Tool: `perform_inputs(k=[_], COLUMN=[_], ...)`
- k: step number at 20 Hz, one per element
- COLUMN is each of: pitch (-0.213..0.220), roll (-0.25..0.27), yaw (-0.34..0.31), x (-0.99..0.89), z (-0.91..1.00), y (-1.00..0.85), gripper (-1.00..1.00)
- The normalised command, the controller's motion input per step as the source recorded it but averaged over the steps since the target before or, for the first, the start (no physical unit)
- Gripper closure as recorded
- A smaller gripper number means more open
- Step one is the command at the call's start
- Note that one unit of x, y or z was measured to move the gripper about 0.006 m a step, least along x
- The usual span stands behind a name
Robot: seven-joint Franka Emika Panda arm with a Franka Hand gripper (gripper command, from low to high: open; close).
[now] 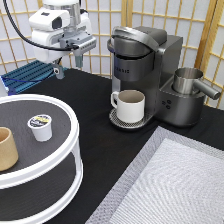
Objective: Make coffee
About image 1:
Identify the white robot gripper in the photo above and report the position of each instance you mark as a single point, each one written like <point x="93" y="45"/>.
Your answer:
<point x="49" y="25"/>

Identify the white coffee pod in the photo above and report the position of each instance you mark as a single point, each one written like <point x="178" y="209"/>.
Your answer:
<point x="40" y="126"/>

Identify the grey pod coffee machine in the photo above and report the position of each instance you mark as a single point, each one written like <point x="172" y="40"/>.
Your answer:
<point x="145" y="59"/>

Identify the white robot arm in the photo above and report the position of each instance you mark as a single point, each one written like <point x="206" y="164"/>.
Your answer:
<point x="59" y="3"/>

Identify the blue ribbed rack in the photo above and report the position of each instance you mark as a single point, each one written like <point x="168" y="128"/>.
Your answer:
<point x="27" y="76"/>

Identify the white ceramic mug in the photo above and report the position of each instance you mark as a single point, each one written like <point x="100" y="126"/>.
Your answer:
<point x="129" y="105"/>

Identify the tan wooden cup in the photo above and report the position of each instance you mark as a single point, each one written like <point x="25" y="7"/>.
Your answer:
<point x="8" y="151"/>

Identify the white two-tier round shelf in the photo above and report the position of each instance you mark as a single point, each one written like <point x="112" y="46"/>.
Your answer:
<point x="48" y="174"/>

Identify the steel milk frother jug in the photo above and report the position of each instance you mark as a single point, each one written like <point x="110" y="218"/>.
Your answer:
<point x="188" y="81"/>

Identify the grey woven placemat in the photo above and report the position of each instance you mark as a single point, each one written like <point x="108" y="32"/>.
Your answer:
<point x="172" y="180"/>

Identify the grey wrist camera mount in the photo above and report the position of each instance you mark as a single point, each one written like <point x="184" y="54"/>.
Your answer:
<point x="79" y="44"/>

